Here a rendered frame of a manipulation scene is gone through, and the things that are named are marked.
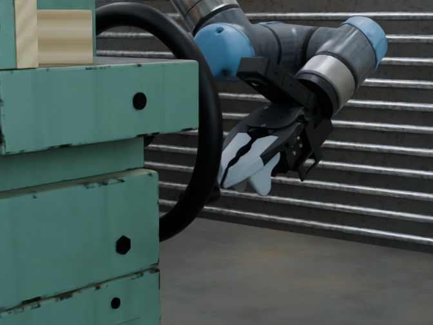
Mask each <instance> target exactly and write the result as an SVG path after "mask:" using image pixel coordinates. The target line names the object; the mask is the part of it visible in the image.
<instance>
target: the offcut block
mask: <svg viewBox="0 0 433 325"><path fill-rule="evenodd" d="M37 44H38V64H92V63H93V48H92V15H91V10H37Z"/></svg>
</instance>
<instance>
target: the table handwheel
mask: <svg viewBox="0 0 433 325"><path fill-rule="evenodd" d="M118 26H133V27H136V28H140V29H143V30H145V31H147V32H149V33H151V34H153V35H154V36H155V37H157V38H158V39H159V40H160V41H162V42H163V43H164V44H165V45H166V46H167V47H168V48H169V50H170V51H171V52H172V54H173V55H174V56H175V58H176V59H185V60H196V61H198V148H197V157H196V161H195V166H194V169H193V173H192V175H191V178H190V180H189V183H188V185H187V187H186V189H185V191H184V193H183V194H182V196H181V198H180V199H179V200H178V202H177V203H176V205H174V207H172V209H170V210H169V211H168V212H167V213H165V214H164V215H162V216H160V217H159V242H162V241H166V240H168V239H170V238H172V237H174V236H175V235H177V234H179V233H180V232H181V231H183V230H184V229H185V228H186V227H188V226H189V225H190V224H191V223H192V222H193V221H194V220H195V218H196V217H197V216H198V214H199V213H200V212H201V211H202V209H203V207H204V206H205V204H206V202H207V200H208V199H209V197H210V195H211V192H212V191H213V188H214V185H215V183H216V180H217V176H218V172H219V169H220V163H221V158H222V149H223V135H224V133H223V119H222V109H221V104H220V98H219V94H218V90H217V86H216V83H215V80H214V77H213V74H212V72H211V69H210V67H209V65H208V63H207V61H206V58H205V57H204V55H203V53H202V52H201V50H200V48H199V47H198V45H197V44H196V42H195V41H194V40H193V38H192V37H191V36H190V35H189V34H188V33H187V32H186V30H185V29H184V28H183V27H182V26H181V25H180V24H178V23H177V22H176V21H175V20H174V19H172V18H171V17H170V16H168V15H167V14H165V13H164V12H161V11H160V10H158V9H156V8H153V7H151V6H148V5H144V4H140V3H132V2H119V3H112V4H109V5H105V6H102V7H100V8H97V9H95V35H96V37H97V36H98V35H99V34H101V33H103V32H105V31H107V30H109V29H110V28H115V27H118ZM153 139H154V135H153V136H148V137H144V148H145V147H147V146H148V145H150V143H151V142H152V140H153Z"/></svg>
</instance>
